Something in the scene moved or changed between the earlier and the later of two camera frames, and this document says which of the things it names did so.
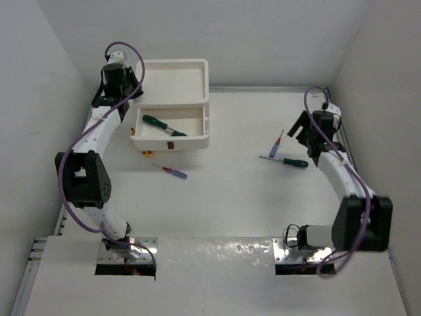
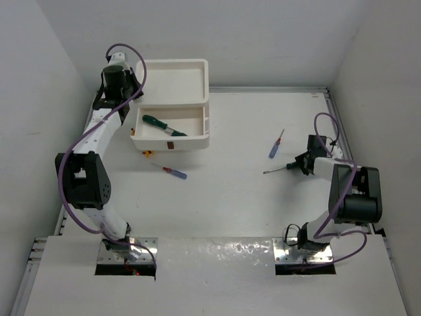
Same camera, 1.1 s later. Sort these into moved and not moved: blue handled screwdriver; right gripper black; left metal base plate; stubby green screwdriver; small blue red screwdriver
Moved: right gripper black
Not moved: stubby green screwdriver; small blue red screwdriver; left metal base plate; blue handled screwdriver
